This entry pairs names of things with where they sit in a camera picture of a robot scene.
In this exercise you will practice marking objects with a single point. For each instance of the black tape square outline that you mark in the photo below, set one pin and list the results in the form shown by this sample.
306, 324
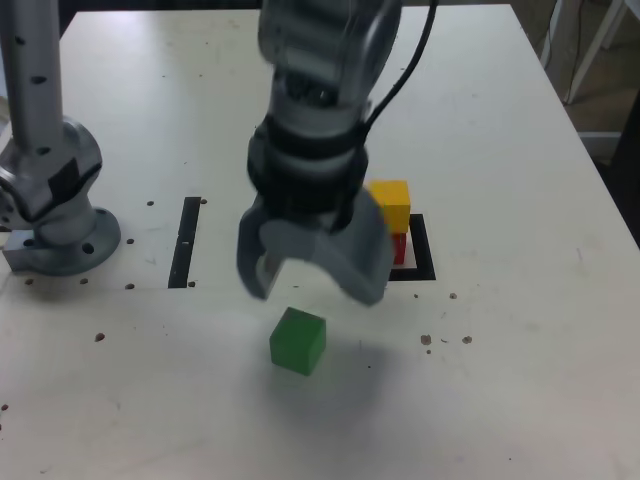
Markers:
422, 250

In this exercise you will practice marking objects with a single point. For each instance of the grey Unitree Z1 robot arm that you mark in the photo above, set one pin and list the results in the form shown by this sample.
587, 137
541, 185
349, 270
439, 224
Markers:
35, 100

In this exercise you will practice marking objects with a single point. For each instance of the dark object beside table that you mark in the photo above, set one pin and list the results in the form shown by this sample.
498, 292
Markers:
631, 165

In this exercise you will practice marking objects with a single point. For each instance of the black tape strip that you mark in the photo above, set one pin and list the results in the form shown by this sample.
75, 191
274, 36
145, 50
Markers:
182, 250

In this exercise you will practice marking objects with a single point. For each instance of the white furniture frame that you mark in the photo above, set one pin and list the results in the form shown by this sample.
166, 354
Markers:
595, 50

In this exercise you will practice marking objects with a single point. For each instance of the yellow cube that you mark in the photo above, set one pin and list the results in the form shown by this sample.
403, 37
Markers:
395, 200

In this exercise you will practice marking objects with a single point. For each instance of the green cube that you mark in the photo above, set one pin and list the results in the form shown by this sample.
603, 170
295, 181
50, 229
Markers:
295, 345

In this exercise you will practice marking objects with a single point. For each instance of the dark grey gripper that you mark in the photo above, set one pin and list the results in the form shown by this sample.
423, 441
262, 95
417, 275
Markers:
310, 219

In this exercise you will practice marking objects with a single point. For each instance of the red cube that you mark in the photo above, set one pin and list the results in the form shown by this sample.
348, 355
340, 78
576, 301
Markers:
399, 250

